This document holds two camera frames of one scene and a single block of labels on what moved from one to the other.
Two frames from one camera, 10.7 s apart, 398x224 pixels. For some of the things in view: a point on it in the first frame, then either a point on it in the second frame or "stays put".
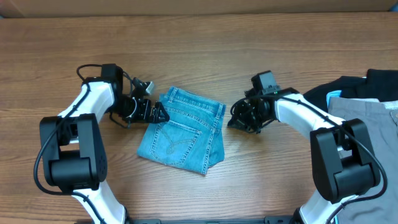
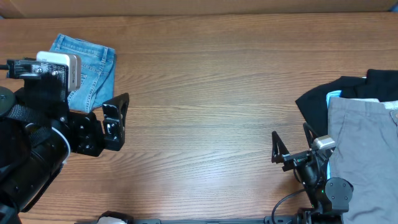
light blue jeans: (191, 139) to (97, 76)
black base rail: (267, 219) stays put
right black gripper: (238, 121) to (282, 154)
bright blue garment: (336, 93) stays put
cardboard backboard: (41, 9) stays put
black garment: (377, 84) stays put
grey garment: (380, 119) stays put
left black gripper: (144, 116) to (114, 129)
